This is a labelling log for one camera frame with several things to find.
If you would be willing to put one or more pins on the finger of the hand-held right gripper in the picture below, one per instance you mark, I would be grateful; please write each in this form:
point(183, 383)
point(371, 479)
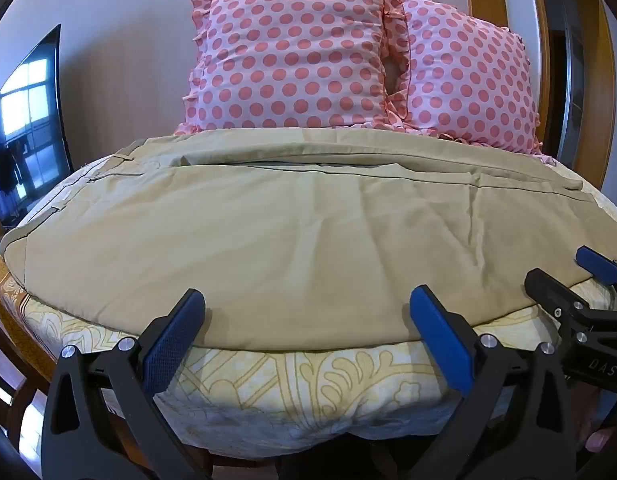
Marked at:
point(548, 286)
point(596, 262)

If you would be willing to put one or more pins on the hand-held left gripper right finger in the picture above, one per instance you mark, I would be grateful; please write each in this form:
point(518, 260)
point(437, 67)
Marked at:
point(439, 342)

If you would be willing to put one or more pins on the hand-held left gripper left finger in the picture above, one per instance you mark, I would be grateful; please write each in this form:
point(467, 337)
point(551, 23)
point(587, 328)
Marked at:
point(172, 342)

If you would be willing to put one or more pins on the khaki pants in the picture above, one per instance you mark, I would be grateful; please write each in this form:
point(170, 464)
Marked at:
point(268, 240)

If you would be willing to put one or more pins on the person's right hand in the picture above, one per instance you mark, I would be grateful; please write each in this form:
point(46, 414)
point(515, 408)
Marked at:
point(601, 442)

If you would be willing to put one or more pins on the yellow patterned bed sheet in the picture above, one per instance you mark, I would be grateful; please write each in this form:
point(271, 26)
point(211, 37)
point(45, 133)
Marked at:
point(268, 390)

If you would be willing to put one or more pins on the pink polka dot pillow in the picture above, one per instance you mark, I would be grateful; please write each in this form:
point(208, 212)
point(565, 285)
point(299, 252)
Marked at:
point(468, 80)
point(293, 55)

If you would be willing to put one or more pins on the black television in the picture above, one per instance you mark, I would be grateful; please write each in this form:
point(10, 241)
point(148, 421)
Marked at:
point(26, 135)

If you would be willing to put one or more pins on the wooden door frame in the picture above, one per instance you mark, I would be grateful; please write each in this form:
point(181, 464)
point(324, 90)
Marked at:
point(518, 15)

